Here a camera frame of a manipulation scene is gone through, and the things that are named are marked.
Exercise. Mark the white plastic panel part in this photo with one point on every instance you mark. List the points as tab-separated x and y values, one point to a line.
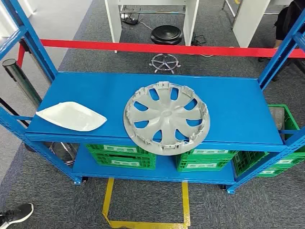
71	117

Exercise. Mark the blue metal shelf rack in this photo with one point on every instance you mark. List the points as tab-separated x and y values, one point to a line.
214	104

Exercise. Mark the black round stool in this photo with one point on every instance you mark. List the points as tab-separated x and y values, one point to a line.
166	34

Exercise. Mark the black stanchion pole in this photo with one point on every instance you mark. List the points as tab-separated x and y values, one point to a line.
9	109

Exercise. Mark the person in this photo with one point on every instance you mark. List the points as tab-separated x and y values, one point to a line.
285	22

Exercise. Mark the white desk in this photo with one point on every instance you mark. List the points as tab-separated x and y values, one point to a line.
250	22
113	19

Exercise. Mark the open green plastic crate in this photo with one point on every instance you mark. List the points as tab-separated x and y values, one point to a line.
289	120

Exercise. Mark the grey foam block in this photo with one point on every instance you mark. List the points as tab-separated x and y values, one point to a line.
277	121

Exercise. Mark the black power strip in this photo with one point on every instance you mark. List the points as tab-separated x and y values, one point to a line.
131	21

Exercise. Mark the person's black shoe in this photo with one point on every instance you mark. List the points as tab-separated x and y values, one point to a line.
19	213

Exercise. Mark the red barrier belt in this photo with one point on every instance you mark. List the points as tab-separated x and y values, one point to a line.
142	47

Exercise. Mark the grey plastic hubcap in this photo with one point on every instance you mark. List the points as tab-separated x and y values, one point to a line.
166	115

